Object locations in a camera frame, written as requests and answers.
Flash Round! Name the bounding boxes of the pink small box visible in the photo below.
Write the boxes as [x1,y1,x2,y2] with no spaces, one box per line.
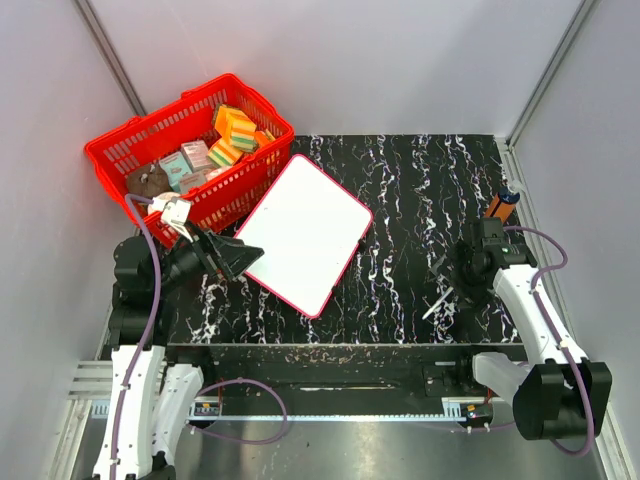
[181,140,214,172]

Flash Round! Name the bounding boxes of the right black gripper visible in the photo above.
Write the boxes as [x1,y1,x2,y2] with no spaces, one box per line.
[429,239,496,314]

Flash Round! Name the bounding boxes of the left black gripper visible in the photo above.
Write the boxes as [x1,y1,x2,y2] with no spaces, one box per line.
[153,218,264,294]

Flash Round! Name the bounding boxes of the pink framed whiteboard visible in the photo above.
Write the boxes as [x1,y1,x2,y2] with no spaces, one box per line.
[236,154,373,318]

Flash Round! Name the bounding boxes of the pink round pastry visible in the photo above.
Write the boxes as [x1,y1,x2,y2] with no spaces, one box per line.
[152,191,180,203]

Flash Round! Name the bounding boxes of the striped sponge lower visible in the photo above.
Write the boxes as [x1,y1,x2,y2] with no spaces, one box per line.
[207,138,244,167]

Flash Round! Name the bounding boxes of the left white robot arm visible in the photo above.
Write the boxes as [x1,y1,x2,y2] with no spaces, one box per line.
[92,228,264,479]

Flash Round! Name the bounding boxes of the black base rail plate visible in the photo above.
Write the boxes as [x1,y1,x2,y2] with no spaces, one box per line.
[159,342,501,416]

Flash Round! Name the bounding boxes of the brown round bread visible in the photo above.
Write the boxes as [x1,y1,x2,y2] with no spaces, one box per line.
[126,163,171,198]

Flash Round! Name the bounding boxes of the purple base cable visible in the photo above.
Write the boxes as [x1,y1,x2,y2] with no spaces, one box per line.
[187,378,290,446]

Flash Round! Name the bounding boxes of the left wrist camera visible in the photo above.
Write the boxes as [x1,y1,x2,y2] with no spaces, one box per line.
[147,196,192,227]

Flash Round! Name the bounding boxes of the teal small box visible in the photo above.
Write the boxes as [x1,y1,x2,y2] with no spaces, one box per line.
[158,151,193,193]

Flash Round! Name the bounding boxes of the striped sponge stack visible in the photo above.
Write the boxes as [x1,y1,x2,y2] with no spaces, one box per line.
[212,104,257,152]

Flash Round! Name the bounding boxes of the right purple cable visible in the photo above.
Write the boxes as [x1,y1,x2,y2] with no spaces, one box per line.
[502,225,596,457]

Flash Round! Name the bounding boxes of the pink box lower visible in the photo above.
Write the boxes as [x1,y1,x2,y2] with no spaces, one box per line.
[178,171,208,194]

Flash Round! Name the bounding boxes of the red plastic shopping basket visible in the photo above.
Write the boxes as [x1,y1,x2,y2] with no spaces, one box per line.
[84,73,294,232]

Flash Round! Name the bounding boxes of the blue capped whiteboard marker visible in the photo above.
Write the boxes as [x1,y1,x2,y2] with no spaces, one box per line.
[422,287,454,320]

